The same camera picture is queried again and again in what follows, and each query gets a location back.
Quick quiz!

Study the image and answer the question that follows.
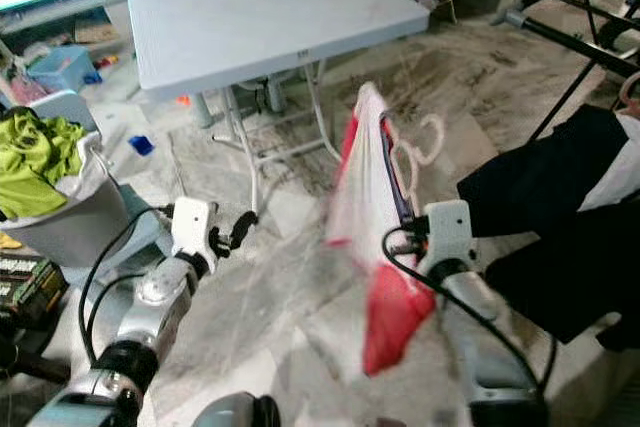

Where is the white and red shirt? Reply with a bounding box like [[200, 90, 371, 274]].
[[325, 82, 439, 378]]

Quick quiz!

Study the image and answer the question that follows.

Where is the pale pink plastic hanger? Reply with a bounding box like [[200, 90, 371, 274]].
[[616, 70, 640, 115], [390, 112, 448, 220]]

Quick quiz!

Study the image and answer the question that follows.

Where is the lime green shirt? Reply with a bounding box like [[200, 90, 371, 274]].
[[0, 107, 98, 222]]

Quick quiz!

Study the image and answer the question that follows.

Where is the small blue toy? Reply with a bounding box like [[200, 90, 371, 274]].
[[127, 134, 158, 157]]

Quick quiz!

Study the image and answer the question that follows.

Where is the navy hanging garment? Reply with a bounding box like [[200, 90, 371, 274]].
[[455, 102, 640, 350]]

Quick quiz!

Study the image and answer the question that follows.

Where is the grey left robot leg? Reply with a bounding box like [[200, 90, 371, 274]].
[[190, 392, 281, 427]]

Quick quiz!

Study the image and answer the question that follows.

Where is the black printed box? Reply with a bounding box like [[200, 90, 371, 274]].
[[0, 257, 73, 326]]

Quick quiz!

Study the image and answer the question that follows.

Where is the white hanging garment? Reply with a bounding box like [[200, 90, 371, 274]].
[[573, 112, 640, 214]]

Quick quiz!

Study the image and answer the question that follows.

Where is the white folding table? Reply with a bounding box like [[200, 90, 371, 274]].
[[125, 0, 431, 216]]

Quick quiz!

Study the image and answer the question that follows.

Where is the blue toy bin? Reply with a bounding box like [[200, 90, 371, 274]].
[[23, 44, 103, 98]]

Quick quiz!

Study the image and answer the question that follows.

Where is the black metal drying rack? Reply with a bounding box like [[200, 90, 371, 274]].
[[493, 0, 640, 145]]

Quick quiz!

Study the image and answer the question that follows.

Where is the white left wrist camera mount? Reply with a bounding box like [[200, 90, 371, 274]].
[[171, 196, 217, 266]]

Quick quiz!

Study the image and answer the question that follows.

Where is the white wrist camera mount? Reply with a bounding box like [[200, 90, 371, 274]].
[[171, 196, 217, 266], [421, 199, 477, 274]]

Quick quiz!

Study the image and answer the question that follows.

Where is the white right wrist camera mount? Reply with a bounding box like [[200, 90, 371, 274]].
[[421, 199, 477, 274]]

